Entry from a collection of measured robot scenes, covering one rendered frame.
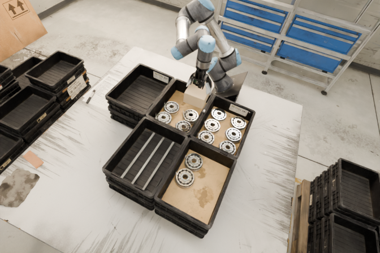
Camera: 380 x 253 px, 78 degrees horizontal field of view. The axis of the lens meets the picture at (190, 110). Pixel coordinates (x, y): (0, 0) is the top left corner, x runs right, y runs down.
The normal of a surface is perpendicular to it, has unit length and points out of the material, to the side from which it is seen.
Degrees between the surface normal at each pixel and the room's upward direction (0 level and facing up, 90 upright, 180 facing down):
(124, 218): 0
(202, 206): 0
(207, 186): 0
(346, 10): 90
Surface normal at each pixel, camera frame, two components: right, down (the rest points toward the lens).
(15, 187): 0.13, -0.63
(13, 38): 0.91, 0.15
